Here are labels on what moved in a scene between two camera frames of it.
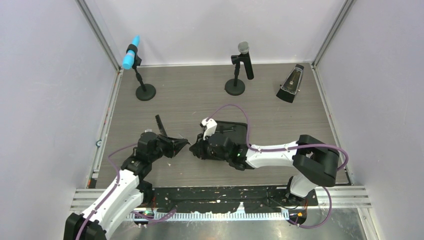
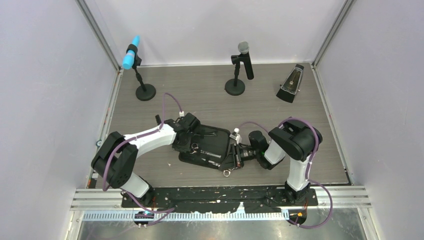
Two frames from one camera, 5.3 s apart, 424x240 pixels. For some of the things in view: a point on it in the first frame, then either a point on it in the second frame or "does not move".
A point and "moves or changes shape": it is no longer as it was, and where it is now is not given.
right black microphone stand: x=235 y=86 does not move
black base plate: x=228 y=198 does not move
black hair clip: x=222 y=129 moves or changes shape
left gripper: x=173 y=145 -> x=185 y=148
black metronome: x=289 y=87 does not move
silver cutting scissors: x=184 y=138 moves or changes shape
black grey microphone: x=243 y=48 does not move
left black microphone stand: x=146 y=92 does not move
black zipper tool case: x=237 y=132 moves or changes shape
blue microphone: x=129 y=58 does not move
